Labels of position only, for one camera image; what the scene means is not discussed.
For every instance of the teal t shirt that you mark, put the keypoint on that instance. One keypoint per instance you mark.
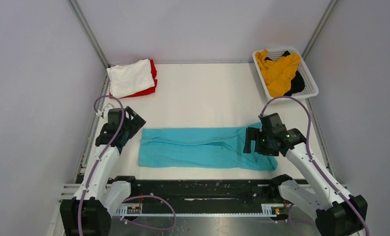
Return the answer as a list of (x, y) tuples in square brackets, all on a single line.
[(214, 148)]

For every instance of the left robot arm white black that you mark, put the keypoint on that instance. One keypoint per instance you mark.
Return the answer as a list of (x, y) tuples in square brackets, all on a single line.
[(90, 210)]

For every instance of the yellow t shirt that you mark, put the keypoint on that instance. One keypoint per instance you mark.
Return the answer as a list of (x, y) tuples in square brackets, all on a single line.
[(278, 73)]

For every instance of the folded red t shirt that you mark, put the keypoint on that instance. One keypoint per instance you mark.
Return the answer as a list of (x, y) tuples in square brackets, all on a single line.
[(151, 88)]

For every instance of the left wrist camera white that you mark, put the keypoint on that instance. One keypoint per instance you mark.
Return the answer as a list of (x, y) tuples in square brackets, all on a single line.
[(100, 113)]

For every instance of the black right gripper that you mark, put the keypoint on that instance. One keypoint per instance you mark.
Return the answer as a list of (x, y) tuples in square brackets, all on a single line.
[(253, 133)]

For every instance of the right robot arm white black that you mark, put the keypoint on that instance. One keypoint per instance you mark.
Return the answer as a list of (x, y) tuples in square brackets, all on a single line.
[(335, 211)]

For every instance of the white slotted cable duct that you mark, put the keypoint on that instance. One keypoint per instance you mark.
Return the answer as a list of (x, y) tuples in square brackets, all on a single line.
[(223, 209)]

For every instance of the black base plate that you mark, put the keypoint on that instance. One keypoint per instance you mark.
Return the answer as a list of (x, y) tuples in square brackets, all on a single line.
[(206, 192)]

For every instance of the white plastic basket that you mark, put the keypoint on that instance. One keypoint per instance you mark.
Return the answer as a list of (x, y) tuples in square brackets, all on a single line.
[(283, 72)]

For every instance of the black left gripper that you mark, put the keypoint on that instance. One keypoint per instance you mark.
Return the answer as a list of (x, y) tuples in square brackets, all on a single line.
[(136, 123)]

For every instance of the folded white t shirt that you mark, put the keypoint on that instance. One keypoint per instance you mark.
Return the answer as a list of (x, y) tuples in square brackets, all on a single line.
[(130, 78)]

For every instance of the black t shirt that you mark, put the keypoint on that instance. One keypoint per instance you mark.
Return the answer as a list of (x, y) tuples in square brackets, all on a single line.
[(296, 83)]

